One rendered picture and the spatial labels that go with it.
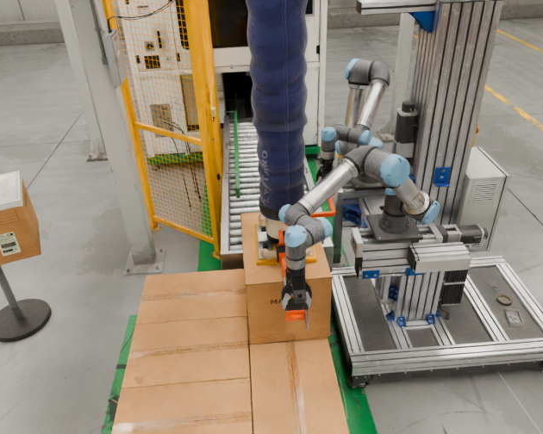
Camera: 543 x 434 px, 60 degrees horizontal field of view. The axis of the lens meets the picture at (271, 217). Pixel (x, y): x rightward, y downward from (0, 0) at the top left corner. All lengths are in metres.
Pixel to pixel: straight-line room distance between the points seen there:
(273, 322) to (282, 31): 1.32
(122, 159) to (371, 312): 1.95
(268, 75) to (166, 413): 1.49
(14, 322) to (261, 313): 2.03
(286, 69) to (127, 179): 1.90
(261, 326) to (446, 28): 1.57
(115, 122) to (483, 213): 2.31
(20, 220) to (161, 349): 1.19
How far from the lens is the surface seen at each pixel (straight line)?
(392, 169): 1.83
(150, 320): 2.68
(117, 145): 3.41
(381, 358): 2.85
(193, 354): 2.46
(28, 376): 3.43
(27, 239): 3.21
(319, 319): 2.38
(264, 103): 1.95
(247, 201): 3.51
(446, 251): 2.45
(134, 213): 3.66
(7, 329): 3.77
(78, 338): 3.52
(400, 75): 5.66
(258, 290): 2.21
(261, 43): 1.89
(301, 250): 1.67
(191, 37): 3.16
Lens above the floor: 2.38
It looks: 33 degrees down
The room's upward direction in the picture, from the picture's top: 2 degrees counter-clockwise
